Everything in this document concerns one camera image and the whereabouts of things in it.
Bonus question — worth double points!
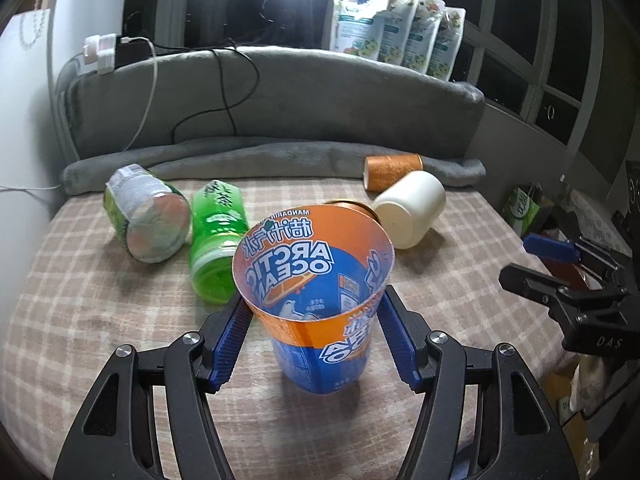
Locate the green shopping bag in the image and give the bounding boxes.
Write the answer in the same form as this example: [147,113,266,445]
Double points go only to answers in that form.
[501,183,541,237]

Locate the clear green label bottle cup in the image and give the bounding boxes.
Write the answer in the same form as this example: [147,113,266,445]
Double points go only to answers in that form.
[103,164,191,263]

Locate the white plastic cup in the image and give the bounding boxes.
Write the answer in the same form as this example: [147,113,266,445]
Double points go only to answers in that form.
[372,170,446,249]

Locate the grey folded blanket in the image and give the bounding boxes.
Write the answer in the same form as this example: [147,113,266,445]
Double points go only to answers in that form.
[60,135,487,196]

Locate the grey sofa backrest cushion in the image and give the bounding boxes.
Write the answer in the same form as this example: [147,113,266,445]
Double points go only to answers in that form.
[61,47,485,159]

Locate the black power adapter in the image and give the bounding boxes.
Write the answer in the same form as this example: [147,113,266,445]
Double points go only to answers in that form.
[114,36,152,68]

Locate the white power strip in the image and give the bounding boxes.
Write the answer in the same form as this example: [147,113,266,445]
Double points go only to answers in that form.
[82,34,118,75]

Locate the green tea bottle cup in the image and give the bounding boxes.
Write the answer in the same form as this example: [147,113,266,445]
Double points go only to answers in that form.
[189,180,248,304]

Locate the gloved right hand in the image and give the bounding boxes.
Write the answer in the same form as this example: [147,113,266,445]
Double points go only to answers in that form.
[570,356,608,415]

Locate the black tripod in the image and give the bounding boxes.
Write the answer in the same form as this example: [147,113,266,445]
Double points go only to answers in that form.
[256,0,329,49]

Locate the orange blue Arctic Ocean cup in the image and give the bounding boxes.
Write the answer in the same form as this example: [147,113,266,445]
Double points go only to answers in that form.
[232,204,395,394]

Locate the white cable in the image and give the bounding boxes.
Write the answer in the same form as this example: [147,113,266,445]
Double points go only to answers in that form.
[0,34,160,194]

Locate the black cable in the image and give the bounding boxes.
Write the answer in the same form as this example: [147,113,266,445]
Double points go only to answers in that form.
[150,41,281,146]

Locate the brown patterned paper cup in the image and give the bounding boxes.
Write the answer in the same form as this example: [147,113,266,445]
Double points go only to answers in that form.
[326,198,380,222]

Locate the detergent refill pouch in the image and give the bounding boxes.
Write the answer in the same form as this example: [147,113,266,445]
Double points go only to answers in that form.
[401,0,445,75]
[329,0,392,61]
[426,6,466,81]
[378,0,419,65]

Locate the brown paper cup at back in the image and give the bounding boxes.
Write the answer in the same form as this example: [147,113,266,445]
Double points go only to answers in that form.
[363,154,423,192]

